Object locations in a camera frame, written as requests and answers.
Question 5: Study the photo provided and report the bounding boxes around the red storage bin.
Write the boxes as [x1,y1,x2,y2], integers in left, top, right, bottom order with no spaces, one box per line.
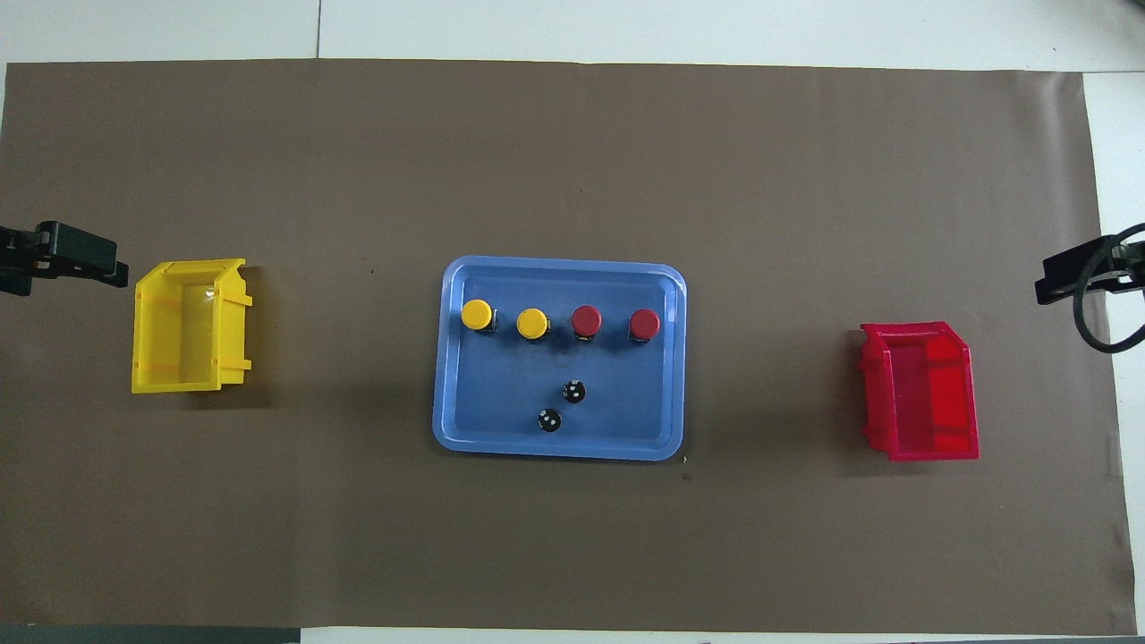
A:
[859,321,980,463]

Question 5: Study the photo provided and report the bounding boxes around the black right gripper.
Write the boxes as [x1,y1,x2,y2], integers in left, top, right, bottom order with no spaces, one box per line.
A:
[1035,234,1145,306]

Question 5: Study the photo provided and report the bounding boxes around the brown table mat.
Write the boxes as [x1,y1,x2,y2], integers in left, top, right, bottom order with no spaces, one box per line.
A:
[0,58,1139,638]

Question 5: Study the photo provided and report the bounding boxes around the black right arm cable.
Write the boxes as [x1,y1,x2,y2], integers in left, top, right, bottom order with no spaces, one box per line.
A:
[1072,223,1145,355]

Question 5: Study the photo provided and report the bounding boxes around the blue plastic tray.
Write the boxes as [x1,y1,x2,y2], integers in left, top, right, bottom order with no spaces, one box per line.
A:
[432,256,688,462]

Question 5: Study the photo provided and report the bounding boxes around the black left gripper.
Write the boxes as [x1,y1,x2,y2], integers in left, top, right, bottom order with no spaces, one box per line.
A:
[0,221,130,297]

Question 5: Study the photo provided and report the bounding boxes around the yellow storage bin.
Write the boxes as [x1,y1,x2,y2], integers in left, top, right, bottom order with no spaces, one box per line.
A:
[131,258,254,394]

